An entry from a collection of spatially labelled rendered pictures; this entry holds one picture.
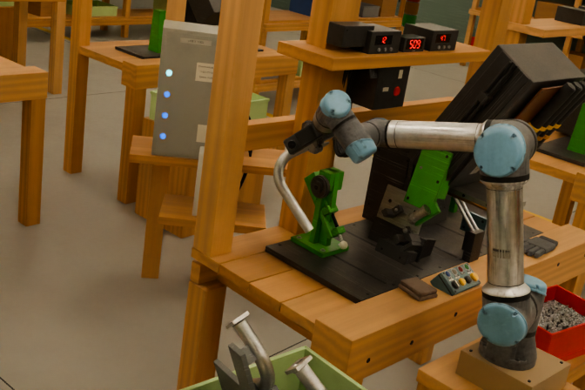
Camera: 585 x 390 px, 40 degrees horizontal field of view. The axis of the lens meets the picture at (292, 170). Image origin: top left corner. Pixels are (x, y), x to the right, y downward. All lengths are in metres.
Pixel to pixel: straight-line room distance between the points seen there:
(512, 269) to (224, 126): 0.95
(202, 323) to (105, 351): 1.09
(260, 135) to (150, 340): 1.45
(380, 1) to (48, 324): 6.28
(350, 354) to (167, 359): 1.58
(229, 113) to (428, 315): 0.85
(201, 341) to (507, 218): 1.19
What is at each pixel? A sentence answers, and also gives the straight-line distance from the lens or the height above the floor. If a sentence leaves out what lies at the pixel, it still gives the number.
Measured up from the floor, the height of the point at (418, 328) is 0.84.
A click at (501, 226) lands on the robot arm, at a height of 1.33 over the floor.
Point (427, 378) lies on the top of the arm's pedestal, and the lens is 2.25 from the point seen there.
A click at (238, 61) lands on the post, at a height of 1.51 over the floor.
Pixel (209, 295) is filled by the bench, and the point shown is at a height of 0.74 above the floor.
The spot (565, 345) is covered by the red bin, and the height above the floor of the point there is 0.86.
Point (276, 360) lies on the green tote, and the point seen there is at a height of 0.95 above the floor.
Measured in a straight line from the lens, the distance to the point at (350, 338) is 2.22.
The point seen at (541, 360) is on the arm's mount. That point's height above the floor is 0.92.
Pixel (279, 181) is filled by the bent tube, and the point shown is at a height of 1.20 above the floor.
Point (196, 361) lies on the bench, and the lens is 2.77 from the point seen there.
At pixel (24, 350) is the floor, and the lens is 3.73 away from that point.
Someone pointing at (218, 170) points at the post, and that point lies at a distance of 2.48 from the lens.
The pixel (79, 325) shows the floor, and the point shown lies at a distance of 3.91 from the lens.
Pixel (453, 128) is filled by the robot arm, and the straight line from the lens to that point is 2.13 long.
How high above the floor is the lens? 1.99
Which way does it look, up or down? 19 degrees down
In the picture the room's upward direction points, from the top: 9 degrees clockwise
